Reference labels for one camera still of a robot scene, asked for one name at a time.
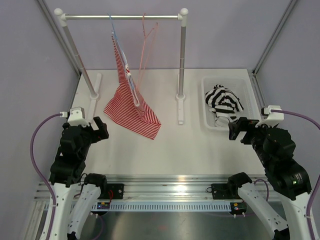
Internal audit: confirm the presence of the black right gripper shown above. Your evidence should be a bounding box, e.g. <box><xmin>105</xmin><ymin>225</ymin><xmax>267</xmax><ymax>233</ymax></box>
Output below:
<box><xmin>228</xmin><ymin>116</ymin><xmax>276</xmax><ymax>167</ymax></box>

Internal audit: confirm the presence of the black white striped tank top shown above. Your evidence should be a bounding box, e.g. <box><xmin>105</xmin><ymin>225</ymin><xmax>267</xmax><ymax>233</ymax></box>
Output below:
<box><xmin>204</xmin><ymin>84</ymin><xmax>244</xmax><ymax>128</ymax></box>

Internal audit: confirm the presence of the pink wire hanger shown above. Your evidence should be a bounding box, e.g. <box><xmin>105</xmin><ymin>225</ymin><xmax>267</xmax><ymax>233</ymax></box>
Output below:
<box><xmin>136</xmin><ymin>13</ymin><xmax>159</xmax><ymax>89</ymax></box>

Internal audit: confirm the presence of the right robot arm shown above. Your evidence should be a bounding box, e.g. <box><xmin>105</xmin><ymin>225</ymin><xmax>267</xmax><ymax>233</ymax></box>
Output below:
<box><xmin>226</xmin><ymin>117</ymin><xmax>320</xmax><ymax>240</ymax></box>

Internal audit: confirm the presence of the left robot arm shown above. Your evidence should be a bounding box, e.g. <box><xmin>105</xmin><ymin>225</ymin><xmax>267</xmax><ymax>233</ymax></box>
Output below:
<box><xmin>43</xmin><ymin>116</ymin><xmax>109</xmax><ymax>240</ymax></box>

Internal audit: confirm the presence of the red white striped tank top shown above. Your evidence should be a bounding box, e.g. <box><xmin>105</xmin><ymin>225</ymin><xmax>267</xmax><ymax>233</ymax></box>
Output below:
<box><xmin>103</xmin><ymin>31</ymin><xmax>162</xmax><ymax>140</ymax></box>

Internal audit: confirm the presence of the white perforated plastic basket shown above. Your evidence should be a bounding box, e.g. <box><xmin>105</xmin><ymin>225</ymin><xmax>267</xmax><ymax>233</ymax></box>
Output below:
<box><xmin>201</xmin><ymin>76</ymin><xmax>261</xmax><ymax>131</ymax></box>

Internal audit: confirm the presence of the white and silver clothes rack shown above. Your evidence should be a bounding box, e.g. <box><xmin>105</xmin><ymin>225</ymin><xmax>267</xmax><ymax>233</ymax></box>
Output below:
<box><xmin>54</xmin><ymin>8</ymin><xmax>189</xmax><ymax>125</ymax></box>

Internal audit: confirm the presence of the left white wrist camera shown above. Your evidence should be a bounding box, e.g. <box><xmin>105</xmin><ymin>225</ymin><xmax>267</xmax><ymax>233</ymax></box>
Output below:
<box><xmin>60</xmin><ymin>107</ymin><xmax>90</xmax><ymax>127</ymax></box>

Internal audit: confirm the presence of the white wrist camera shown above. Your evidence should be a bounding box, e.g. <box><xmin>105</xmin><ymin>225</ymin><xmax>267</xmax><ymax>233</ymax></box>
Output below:
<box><xmin>60</xmin><ymin>107</ymin><xmax>90</xmax><ymax>127</ymax></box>
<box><xmin>256</xmin><ymin>105</ymin><xmax>284</xmax><ymax>127</ymax></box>

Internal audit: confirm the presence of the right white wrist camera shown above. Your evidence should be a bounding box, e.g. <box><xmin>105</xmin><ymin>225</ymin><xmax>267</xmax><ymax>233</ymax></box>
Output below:
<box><xmin>256</xmin><ymin>105</ymin><xmax>284</xmax><ymax>127</ymax></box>

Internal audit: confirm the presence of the right aluminium frame post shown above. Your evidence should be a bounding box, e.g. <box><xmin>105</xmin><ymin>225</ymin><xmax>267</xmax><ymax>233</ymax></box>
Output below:
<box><xmin>251</xmin><ymin>0</ymin><xmax>301</xmax><ymax>76</ymax></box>

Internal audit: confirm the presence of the aluminium frame post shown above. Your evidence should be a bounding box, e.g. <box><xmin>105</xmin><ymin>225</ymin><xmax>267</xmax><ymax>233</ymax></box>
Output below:
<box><xmin>35</xmin><ymin>0</ymin><xmax>81</xmax><ymax>78</ymax></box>
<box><xmin>251</xmin><ymin>0</ymin><xmax>301</xmax><ymax>76</ymax></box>

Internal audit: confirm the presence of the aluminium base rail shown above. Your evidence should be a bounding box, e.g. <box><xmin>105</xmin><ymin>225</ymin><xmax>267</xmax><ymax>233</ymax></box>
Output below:
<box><xmin>34</xmin><ymin>174</ymin><xmax>306</xmax><ymax>203</ymax></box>

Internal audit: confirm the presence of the left aluminium frame post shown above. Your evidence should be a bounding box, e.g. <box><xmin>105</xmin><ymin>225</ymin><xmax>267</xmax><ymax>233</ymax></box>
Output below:
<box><xmin>35</xmin><ymin>0</ymin><xmax>81</xmax><ymax>78</ymax></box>

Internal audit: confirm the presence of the blue wire hanger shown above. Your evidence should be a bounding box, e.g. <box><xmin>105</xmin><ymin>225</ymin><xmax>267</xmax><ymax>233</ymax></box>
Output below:
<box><xmin>109</xmin><ymin>16</ymin><xmax>140</xmax><ymax>107</ymax></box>

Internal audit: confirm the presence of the white slotted cable duct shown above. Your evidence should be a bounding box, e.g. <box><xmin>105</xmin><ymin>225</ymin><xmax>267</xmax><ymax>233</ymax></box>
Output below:
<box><xmin>43</xmin><ymin>201</ymin><xmax>233</xmax><ymax>212</ymax></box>

